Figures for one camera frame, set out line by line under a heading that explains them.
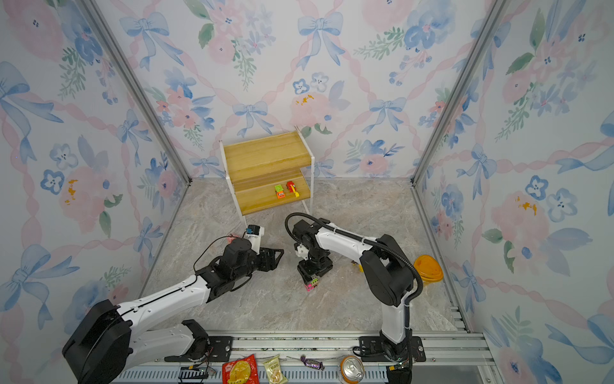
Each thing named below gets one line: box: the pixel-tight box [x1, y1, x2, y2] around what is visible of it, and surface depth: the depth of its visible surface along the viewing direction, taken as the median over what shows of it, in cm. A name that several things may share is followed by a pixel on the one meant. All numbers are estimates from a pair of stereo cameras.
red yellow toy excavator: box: [286, 180, 300, 198], surface depth 95 cm
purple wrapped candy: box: [300, 354, 326, 372], surface depth 73 cm
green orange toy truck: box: [274, 184, 286, 200], surface depth 94 cm
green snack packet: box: [263, 353, 288, 384], surface depth 70 cm
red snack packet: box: [221, 353, 260, 384], surface depth 71 cm
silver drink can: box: [339, 355, 366, 384], surface depth 63 cm
